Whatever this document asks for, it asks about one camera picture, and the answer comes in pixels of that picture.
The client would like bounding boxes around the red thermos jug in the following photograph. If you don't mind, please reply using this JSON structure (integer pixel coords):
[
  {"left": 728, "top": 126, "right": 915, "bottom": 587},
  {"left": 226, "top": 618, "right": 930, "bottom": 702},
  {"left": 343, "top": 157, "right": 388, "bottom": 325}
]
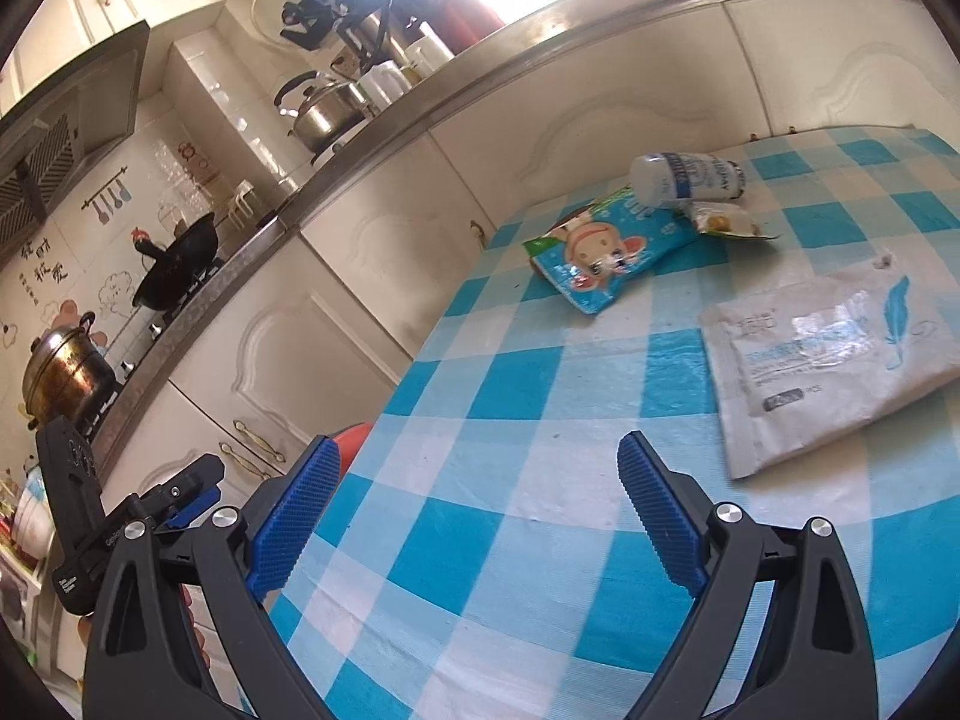
[{"left": 395, "top": 0, "right": 505, "bottom": 55}]

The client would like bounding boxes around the steel pot with lid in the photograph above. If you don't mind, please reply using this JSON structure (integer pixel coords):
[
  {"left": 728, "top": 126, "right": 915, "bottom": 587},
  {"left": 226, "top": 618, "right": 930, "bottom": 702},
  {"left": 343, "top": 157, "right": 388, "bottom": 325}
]
[{"left": 274, "top": 70, "right": 368, "bottom": 154}]

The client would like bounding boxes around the person's left hand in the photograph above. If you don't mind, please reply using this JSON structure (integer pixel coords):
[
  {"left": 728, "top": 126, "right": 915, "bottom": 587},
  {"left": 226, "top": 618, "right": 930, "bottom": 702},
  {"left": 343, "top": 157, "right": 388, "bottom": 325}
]
[{"left": 78, "top": 586, "right": 217, "bottom": 685}]

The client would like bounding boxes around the black range hood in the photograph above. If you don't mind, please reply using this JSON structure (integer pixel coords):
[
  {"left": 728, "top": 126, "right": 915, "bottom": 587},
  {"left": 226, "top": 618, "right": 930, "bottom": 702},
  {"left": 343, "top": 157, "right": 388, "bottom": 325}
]
[{"left": 0, "top": 21, "right": 149, "bottom": 259}]

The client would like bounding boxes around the red plastic trash bin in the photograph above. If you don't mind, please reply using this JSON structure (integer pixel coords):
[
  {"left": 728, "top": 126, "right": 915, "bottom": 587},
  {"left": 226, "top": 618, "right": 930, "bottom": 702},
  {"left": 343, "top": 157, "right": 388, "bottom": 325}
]
[{"left": 331, "top": 422, "right": 374, "bottom": 478}]

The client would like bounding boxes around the black wok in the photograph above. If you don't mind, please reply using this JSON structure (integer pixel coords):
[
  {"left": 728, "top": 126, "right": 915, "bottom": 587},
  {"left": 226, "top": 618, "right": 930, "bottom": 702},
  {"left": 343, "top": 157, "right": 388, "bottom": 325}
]
[{"left": 132, "top": 211, "right": 218, "bottom": 312}]

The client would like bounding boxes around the glass pot lid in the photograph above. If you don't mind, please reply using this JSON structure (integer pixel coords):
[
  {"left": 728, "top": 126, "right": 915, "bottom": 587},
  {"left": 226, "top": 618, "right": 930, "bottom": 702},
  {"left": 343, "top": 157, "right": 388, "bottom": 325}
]
[{"left": 251, "top": 0, "right": 340, "bottom": 52}]

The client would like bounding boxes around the white mug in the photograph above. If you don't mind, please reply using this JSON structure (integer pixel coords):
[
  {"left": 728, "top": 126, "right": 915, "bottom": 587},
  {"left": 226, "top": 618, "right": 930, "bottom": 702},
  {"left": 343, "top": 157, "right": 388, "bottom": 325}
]
[{"left": 356, "top": 60, "right": 412, "bottom": 114}]

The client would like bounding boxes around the blue cartoon snack bag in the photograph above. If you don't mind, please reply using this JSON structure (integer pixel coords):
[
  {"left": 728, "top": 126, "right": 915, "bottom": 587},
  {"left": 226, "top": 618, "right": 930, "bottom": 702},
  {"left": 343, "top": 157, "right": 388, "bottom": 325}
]
[{"left": 524, "top": 187, "right": 698, "bottom": 316}]

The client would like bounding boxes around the white blue plastic bottle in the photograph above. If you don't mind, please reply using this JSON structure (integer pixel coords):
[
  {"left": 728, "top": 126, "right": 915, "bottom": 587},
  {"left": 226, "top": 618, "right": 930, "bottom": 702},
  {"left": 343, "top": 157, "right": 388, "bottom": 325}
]
[{"left": 630, "top": 151, "right": 745, "bottom": 210}]

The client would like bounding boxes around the white pouch bag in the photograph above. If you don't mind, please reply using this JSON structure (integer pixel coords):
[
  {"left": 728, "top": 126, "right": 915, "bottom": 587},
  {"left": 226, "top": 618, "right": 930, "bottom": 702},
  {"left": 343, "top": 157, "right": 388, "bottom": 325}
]
[{"left": 700, "top": 254, "right": 958, "bottom": 479}]

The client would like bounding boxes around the blue white checkered tablecloth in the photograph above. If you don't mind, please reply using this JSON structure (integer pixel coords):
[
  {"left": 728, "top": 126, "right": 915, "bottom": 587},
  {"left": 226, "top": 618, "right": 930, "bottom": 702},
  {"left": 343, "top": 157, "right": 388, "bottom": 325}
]
[{"left": 270, "top": 127, "right": 958, "bottom": 718}]

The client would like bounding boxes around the brass steamer pot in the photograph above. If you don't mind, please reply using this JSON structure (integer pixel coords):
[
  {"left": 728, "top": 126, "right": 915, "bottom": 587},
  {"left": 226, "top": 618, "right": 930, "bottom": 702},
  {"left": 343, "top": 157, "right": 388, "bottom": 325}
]
[{"left": 23, "top": 312, "right": 117, "bottom": 427}]

